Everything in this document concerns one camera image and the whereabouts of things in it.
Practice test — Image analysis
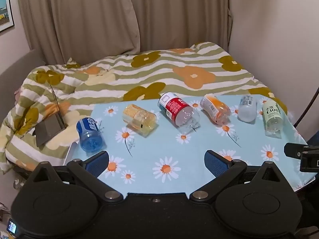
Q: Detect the beige curtain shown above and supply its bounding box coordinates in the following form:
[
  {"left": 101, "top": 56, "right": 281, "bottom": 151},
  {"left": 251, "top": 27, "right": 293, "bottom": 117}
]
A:
[{"left": 16, "top": 0, "right": 233, "bottom": 65}]

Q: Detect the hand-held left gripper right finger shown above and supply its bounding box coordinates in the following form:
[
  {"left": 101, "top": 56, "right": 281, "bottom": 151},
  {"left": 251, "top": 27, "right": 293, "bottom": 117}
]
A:
[{"left": 190, "top": 150, "right": 283, "bottom": 203}]

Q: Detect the yellow clear plastic cup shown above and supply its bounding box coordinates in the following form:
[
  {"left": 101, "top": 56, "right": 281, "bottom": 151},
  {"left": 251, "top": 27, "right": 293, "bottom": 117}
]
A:
[{"left": 122, "top": 105, "right": 158, "bottom": 137}]

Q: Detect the framed wall picture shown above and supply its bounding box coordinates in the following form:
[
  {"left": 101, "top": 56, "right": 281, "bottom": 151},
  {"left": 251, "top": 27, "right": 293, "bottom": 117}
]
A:
[{"left": 0, "top": 0, "right": 15, "bottom": 33}]

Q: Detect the striped floral blanket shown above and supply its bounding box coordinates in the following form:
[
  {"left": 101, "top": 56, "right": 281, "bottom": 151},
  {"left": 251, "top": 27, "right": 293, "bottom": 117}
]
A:
[{"left": 0, "top": 42, "right": 296, "bottom": 175}]

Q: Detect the black cable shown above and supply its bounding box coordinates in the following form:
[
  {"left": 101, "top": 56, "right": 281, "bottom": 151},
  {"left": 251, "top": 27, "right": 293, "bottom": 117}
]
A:
[{"left": 293, "top": 87, "right": 319, "bottom": 128}]

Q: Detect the orange label plastic cup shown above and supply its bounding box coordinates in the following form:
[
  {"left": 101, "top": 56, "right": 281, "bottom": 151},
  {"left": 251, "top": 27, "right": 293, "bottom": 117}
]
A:
[{"left": 200, "top": 94, "right": 232, "bottom": 125}]

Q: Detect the red label plastic cup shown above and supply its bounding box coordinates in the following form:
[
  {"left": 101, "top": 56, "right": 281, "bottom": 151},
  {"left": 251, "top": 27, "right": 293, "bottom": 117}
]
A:
[{"left": 158, "top": 92, "right": 200, "bottom": 127}]

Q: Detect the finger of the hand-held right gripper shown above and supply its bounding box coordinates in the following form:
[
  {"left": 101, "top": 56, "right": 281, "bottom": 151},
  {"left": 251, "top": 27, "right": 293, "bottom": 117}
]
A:
[{"left": 284, "top": 142, "right": 309, "bottom": 159}]

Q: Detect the blue label plastic cup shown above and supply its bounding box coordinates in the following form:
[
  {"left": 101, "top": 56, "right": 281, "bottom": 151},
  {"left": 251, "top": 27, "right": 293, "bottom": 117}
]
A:
[{"left": 76, "top": 117, "right": 106, "bottom": 153}]

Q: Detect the daisy print blue tablecloth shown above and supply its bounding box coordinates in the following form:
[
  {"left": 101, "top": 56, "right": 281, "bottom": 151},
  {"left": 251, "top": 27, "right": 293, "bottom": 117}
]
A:
[{"left": 71, "top": 93, "right": 314, "bottom": 192}]

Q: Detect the grey laptop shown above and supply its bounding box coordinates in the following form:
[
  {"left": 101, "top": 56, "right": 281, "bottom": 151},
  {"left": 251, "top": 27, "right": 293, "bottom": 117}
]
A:
[{"left": 33, "top": 83, "right": 68, "bottom": 148}]

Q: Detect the small screen device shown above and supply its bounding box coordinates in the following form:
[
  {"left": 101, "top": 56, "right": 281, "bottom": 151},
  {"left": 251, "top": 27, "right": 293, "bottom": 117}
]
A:
[{"left": 6, "top": 218, "right": 22, "bottom": 238}]

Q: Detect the green label plastic cup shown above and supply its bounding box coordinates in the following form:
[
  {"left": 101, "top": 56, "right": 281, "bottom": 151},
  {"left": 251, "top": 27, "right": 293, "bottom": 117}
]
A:
[{"left": 262, "top": 100, "right": 283, "bottom": 138}]

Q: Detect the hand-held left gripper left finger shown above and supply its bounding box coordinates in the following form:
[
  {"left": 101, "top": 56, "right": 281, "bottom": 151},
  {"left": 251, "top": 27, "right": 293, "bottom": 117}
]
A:
[{"left": 30, "top": 151, "right": 124, "bottom": 203}]

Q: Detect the frosted white plastic cup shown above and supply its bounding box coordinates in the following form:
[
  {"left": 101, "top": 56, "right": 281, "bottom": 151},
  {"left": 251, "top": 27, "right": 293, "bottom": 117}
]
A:
[{"left": 237, "top": 95, "right": 258, "bottom": 122}]

